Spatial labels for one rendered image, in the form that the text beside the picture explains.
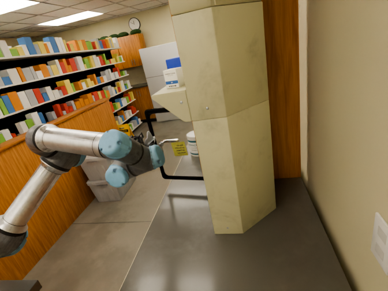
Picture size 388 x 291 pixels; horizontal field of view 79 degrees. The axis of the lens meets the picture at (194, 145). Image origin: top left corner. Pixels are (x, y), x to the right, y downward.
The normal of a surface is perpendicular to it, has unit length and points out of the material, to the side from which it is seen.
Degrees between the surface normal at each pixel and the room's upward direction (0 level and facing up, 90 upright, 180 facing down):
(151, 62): 90
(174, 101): 90
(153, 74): 90
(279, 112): 90
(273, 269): 0
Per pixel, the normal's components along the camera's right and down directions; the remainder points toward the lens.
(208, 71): -0.17, 0.41
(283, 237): -0.18, -0.91
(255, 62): 0.57, 0.22
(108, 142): -0.36, -0.33
